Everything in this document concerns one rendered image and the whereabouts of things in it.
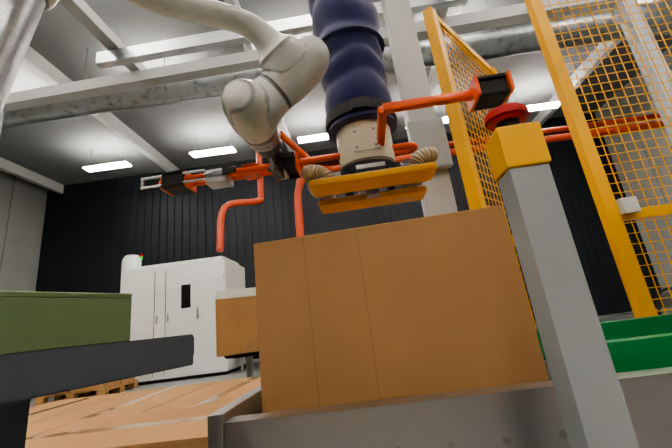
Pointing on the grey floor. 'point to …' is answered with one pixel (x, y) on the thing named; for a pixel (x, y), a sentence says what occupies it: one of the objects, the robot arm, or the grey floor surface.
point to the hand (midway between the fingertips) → (281, 167)
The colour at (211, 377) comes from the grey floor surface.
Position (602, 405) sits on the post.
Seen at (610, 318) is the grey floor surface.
